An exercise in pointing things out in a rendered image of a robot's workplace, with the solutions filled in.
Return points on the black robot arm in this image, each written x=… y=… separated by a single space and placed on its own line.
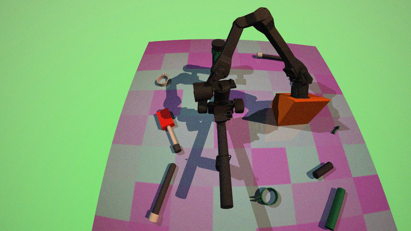
x=263 y=21

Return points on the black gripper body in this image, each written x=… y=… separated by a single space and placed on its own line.
x=238 y=105

